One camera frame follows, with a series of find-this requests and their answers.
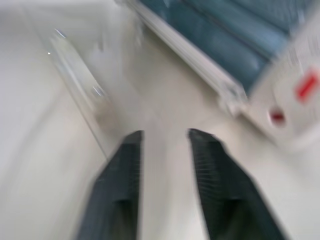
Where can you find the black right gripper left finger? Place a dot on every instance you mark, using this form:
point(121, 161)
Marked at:
point(117, 190)

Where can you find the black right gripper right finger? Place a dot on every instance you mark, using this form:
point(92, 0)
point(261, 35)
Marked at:
point(222, 190)

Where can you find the clear plastic tube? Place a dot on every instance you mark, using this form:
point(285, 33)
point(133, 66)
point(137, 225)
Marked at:
point(75, 72)

